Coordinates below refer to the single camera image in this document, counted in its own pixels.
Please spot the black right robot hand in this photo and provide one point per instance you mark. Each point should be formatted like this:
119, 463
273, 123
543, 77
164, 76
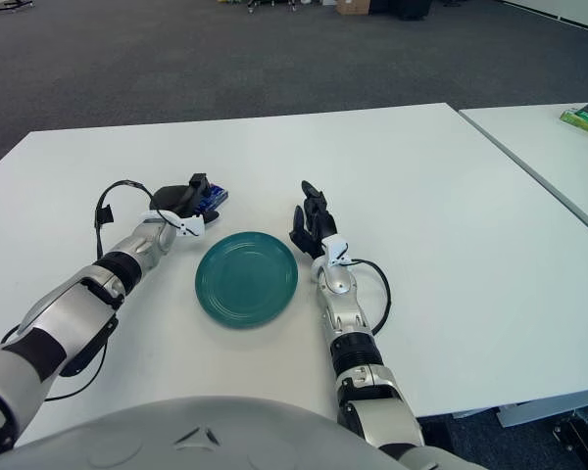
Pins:
316, 222

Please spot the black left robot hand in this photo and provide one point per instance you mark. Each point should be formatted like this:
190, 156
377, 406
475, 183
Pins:
171, 198

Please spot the blue gum pack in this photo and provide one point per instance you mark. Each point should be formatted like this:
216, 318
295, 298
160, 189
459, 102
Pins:
218, 196

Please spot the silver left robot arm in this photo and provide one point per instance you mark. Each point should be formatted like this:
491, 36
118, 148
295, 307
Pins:
68, 313

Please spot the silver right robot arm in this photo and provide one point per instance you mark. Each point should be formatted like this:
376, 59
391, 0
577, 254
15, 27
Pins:
345, 318

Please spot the green round plate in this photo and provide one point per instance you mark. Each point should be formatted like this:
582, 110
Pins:
247, 281

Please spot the brown cardboard box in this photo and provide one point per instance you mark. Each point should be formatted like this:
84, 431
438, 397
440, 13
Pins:
353, 6

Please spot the wheeled rack base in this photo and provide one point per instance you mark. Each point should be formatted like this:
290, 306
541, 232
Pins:
284, 4

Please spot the black bin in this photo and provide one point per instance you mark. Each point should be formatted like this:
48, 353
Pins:
406, 9

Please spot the grey robot torso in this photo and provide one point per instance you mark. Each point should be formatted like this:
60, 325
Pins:
127, 440

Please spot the black floor stand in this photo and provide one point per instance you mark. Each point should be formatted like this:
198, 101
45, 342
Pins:
12, 3

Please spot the black metal stand base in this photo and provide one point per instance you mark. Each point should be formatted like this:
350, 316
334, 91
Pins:
580, 440

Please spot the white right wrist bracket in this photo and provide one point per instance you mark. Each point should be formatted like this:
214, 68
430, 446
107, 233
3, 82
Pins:
334, 247

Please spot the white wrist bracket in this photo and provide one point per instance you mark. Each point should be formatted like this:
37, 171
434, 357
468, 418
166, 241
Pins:
334, 247
191, 227

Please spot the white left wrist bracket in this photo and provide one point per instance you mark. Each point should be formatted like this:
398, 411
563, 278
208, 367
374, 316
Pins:
191, 227

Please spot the grey table frame beam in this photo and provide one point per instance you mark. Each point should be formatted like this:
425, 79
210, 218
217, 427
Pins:
549, 413

